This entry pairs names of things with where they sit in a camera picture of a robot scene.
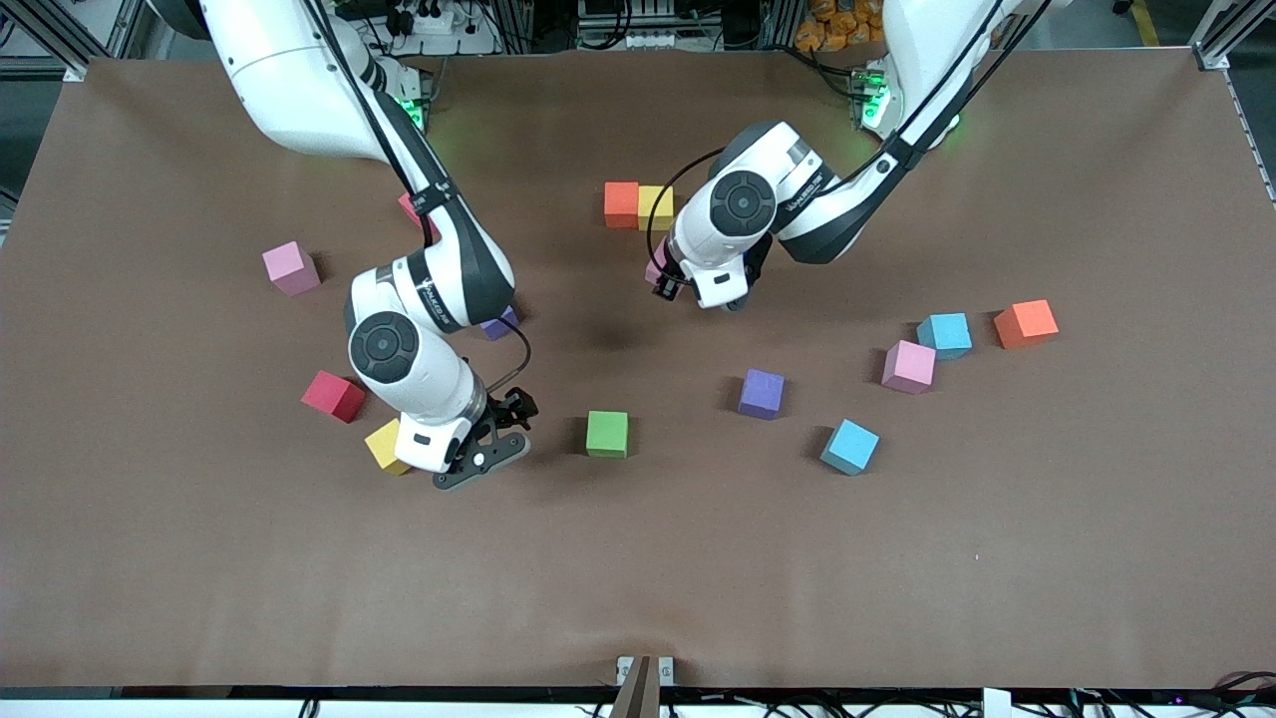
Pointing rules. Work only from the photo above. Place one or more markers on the green foam cube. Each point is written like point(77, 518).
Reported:
point(607, 434)

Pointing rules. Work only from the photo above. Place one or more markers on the brown paper table cover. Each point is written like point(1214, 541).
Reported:
point(638, 558)

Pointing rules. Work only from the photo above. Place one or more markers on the bag of orange items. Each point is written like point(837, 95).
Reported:
point(837, 25)

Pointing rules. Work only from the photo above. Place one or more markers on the purple foam cube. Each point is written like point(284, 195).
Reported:
point(498, 325)
point(762, 394)

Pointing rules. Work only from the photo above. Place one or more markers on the red foam cube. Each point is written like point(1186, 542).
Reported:
point(334, 396)
point(408, 211)

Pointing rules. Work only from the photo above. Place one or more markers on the black right camera mount bracket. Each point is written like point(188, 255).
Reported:
point(488, 461)

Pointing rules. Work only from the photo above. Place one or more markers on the orange foam cube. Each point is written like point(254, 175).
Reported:
point(621, 204)
point(1026, 323)

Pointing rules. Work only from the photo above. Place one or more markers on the aluminium frame profile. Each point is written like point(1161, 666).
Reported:
point(73, 71)
point(1231, 30)

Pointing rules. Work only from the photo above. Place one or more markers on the yellow foam cube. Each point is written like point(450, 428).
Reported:
point(382, 449)
point(658, 199)

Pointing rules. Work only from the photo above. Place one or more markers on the blue foam cube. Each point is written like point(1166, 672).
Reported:
point(944, 335)
point(849, 446)

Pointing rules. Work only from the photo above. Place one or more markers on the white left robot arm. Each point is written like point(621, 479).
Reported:
point(837, 209)

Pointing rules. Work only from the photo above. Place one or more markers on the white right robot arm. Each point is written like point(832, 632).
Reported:
point(299, 90)

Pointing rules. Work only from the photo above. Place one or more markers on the metal table clamp bracket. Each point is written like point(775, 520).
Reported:
point(646, 683)

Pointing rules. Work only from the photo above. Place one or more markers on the white power strip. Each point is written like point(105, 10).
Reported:
point(628, 40)
point(459, 42)

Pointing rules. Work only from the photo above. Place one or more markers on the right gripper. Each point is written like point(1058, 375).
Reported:
point(506, 409)

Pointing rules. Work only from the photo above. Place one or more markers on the pink foam cube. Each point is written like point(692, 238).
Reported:
point(291, 269)
point(655, 267)
point(909, 367)

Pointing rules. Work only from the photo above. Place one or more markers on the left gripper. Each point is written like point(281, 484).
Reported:
point(669, 282)

